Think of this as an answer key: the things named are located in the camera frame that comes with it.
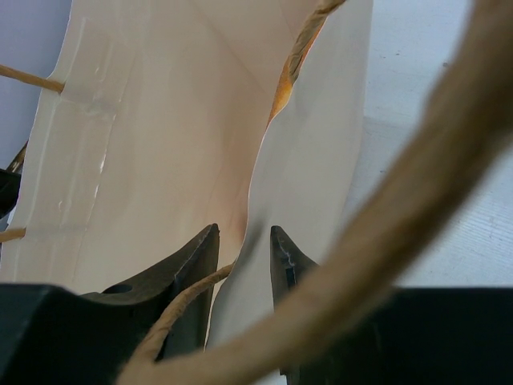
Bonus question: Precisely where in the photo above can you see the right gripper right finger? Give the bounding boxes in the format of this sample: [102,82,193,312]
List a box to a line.
[270,225,317,385]

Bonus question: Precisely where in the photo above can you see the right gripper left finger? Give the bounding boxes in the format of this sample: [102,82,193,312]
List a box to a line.
[83,224,220,361]

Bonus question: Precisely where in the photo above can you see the beige paper bag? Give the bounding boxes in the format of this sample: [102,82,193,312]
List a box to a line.
[0,0,513,385]

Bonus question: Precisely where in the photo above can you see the long baguette bread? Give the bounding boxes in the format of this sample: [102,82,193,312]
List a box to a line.
[268,23,321,120]

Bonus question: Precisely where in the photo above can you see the metal tongs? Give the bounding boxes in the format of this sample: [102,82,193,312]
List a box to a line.
[0,142,28,218]

